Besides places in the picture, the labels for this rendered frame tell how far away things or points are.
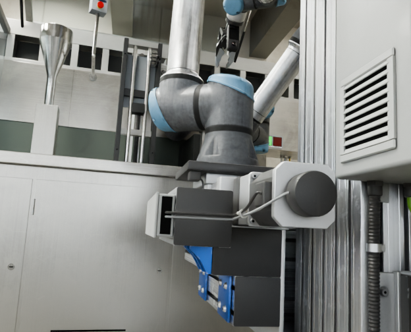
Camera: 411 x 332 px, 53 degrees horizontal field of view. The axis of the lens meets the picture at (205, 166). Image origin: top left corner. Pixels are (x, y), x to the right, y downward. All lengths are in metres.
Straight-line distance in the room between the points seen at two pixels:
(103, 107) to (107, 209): 0.80
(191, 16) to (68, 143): 1.18
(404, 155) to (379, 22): 0.19
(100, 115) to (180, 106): 1.19
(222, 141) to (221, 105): 0.09
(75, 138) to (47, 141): 0.30
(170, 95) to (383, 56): 0.59
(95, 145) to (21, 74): 0.49
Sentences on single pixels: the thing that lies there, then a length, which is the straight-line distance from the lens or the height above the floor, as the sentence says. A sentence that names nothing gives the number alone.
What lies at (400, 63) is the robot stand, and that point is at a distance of 0.56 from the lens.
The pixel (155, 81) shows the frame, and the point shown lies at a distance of 1.78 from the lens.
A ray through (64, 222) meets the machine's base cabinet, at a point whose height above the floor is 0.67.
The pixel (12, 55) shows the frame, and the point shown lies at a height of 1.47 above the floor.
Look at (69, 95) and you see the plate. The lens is 2.20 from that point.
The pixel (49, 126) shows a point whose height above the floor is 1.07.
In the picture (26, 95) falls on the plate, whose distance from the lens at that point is 2.21.
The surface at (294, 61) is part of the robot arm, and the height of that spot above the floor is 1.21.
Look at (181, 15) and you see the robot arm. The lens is 1.15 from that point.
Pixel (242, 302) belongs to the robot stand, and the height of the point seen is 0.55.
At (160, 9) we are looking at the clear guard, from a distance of 2.27.
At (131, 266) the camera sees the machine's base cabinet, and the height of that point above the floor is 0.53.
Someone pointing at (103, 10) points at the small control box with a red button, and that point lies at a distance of 2.03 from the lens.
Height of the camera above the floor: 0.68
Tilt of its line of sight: 9 degrees up
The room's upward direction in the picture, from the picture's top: 3 degrees clockwise
